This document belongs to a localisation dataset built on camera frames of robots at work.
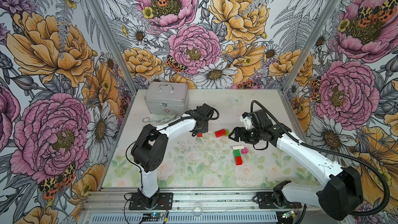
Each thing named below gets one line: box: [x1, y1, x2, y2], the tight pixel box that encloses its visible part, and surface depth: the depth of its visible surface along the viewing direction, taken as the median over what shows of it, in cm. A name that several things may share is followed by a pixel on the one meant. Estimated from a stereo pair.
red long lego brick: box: [215, 128, 226, 138], surface depth 98 cm
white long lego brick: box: [232, 144, 245, 150], surface depth 92 cm
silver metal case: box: [144, 81, 190, 116], surface depth 101 cm
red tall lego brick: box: [235, 156, 244, 166], surface depth 87 cm
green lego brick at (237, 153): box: [233, 149, 241, 159], surface depth 91 cm
